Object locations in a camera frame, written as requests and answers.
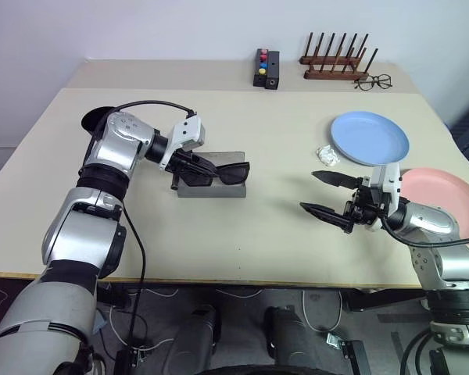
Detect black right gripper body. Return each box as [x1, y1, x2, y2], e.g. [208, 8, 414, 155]
[342, 175, 385, 227]

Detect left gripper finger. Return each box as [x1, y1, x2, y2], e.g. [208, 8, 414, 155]
[177, 165, 217, 179]
[190, 155, 221, 173]

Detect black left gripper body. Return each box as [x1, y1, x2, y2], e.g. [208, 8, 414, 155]
[164, 145, 205, 175]

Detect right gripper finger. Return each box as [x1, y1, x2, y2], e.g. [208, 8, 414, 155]
[311, 170, 361, 189]
[299, 202, 355, 235]

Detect black sunglasses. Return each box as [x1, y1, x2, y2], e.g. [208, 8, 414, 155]
[170, 161, 252, 191]

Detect crumpled white tissue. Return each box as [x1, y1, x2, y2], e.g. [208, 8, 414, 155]
[315, 144, 341, 168]

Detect grey glasses case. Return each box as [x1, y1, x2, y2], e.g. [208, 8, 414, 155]
[177, 150, 248, 199]

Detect blue plate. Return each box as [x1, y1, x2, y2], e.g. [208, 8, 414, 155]
[330, 111, 410, 166]

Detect pink plate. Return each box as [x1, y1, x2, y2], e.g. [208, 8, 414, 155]
[399, 166, 469, 240]

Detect black round container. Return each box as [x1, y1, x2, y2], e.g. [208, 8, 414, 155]
[80, 105, 116, 136]

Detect black box with coloured buttons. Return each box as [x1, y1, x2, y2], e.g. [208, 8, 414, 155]
[252, 48, 270, 88]

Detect brown wooden peg rack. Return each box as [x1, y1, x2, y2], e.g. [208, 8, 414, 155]
[299, 31, 379, 81]

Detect thin-framed eyeglasses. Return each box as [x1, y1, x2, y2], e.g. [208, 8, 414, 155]
[353, 73, 393, 91]

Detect plain black box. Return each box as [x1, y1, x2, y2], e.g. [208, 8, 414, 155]
[264, 50, 281, 91]

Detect dark grey rounded cylinder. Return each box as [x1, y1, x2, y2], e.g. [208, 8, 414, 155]
[170, 304, 222, 375]
[262, 305, 313, 375]

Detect black power adapter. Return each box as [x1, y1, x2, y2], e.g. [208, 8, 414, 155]
[115, 342, 154, 375]

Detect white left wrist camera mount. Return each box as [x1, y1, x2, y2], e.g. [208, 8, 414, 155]
[159, 112, 207, 173]

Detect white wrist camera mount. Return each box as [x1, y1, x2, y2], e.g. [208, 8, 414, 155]
[159, 112, 207, 173]
[369, 162, 403, 234]

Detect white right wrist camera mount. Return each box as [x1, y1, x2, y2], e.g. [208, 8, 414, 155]
[369, 162, 403, 234]

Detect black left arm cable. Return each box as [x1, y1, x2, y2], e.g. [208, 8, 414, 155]
[97, 100, 195, 352]

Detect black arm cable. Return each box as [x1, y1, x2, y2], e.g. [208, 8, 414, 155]
[378, 216, 469, 248]
[97, 100, 195, 352]

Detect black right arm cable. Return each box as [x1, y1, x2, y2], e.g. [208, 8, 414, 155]
[378, 216, 469, 248]

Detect white floor cable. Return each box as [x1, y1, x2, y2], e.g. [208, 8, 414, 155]
[301, 289, 343, 334]
[108, 302, 177, 349]

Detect black table frame bar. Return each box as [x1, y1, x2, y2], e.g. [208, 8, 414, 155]
[342, 291, 431, 313]

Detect black floor bracket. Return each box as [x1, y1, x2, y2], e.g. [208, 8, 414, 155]
[337, 338, 373, 375]

